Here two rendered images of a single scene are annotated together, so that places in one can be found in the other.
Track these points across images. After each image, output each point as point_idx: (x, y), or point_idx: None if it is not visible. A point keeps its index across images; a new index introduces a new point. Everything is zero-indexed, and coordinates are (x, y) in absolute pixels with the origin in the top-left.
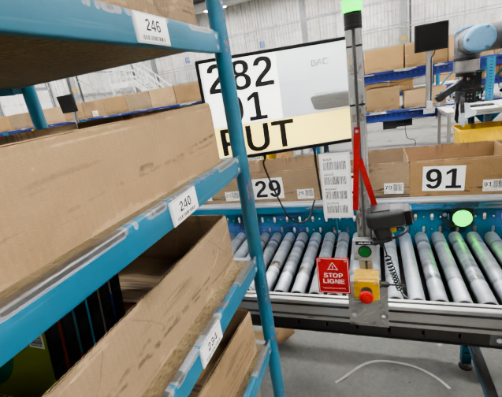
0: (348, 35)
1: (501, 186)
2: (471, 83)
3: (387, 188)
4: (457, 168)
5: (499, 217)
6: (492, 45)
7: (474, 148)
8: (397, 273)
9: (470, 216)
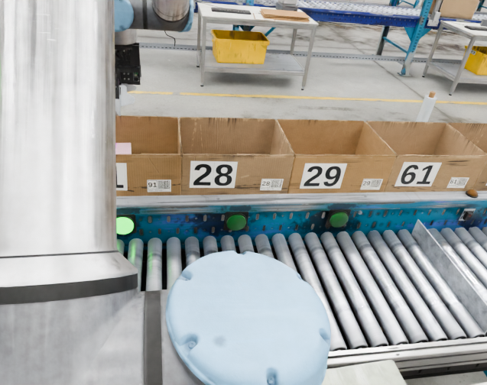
0: None
1: (167, 187)
2: (128, 58)
3: None
4: (116, 166)
5: (164, 221)
6: (132, 25)
7: (157, 124)
8: None
9: (131, 224)
